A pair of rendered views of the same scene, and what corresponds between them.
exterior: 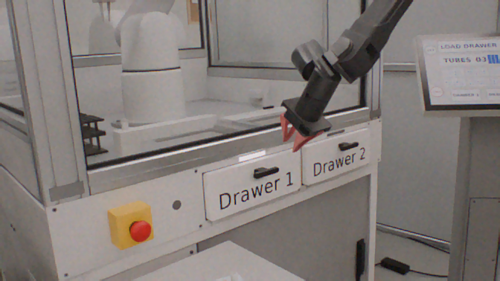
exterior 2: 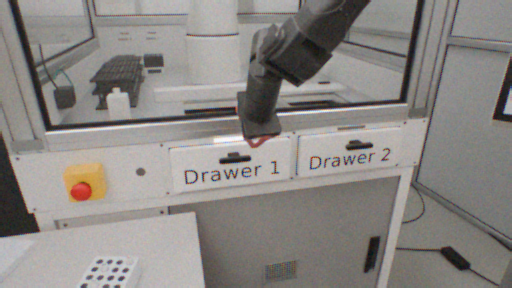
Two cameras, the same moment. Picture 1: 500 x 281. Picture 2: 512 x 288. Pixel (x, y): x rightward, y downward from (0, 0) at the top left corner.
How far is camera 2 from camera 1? 0.52 m
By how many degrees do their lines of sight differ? 27
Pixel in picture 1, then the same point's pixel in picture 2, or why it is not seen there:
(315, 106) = (253, 107)
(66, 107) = (19, 74)
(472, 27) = not seen: outside the picture
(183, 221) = (148, 186)
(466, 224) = not seen: outside the picture
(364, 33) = (301, 23)
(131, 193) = (91, 155)
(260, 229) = (242, 206)
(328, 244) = (330, 233)
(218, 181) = (182, 158)
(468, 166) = not seen: outside the picture
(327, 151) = (332, 146)
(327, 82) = (257, 83)
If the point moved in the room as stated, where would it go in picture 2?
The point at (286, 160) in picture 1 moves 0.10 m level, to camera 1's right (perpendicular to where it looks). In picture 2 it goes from (271, 149) to (311, 157)
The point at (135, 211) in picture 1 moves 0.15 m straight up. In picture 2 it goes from (81, 173) to (64, 105)
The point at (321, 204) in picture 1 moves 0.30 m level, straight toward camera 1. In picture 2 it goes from (325, 196) to (266, 256)
